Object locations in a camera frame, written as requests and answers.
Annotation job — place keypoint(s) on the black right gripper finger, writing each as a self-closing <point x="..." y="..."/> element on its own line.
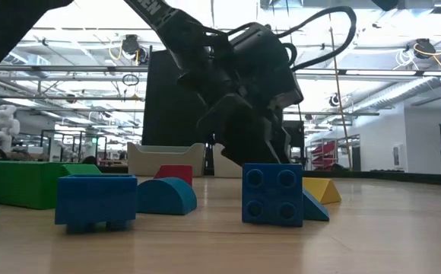
<point x="385" y="4"/>

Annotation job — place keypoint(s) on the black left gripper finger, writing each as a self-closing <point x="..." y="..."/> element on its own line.
<point x="283" y="141"/>
<point x="239" y="133"/>

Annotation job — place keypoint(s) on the blue studded toy brick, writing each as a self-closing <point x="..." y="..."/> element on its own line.
<point x="271" y="194"/>

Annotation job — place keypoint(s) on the yellow wedge block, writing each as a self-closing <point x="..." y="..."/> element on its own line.
<point x="323" y="190"/>

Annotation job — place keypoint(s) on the red small block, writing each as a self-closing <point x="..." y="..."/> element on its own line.
<point x="175" y="172"/>

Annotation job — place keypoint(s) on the blue hollow toy brick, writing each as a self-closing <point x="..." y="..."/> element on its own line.
<point x="95" y="198"/>

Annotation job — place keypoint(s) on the green cube block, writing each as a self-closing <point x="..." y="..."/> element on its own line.
<point x="26" y="184"/>

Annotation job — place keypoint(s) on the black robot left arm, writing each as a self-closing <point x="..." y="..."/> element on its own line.
<point x="0" y="38"/>

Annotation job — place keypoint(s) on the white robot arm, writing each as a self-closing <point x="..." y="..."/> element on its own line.
<point x="4" y="125"/>

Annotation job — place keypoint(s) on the white plastic bin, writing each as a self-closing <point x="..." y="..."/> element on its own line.
<point x="226" y="169"/>

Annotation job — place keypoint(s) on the red shelf rack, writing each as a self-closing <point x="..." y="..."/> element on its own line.
<point x="323" y="150"/>

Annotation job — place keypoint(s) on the black partition screen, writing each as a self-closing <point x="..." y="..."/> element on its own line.
<point x="167" y="106"/>

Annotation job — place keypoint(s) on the blue wedge block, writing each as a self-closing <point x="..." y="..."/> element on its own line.
<point x="313" y="209"/>

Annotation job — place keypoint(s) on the grey plastic bin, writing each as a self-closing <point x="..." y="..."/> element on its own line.
<point x="148" y="160"/>

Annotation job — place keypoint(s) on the teal half-cylinder block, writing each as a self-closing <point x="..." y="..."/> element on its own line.
<point x="165" y="198"/>

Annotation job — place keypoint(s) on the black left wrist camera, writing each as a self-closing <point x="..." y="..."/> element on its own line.
<point x="266" y="64"/>

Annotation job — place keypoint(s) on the silver ribbed ceiling duct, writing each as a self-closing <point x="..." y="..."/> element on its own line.
<point x="403" y="91"/>

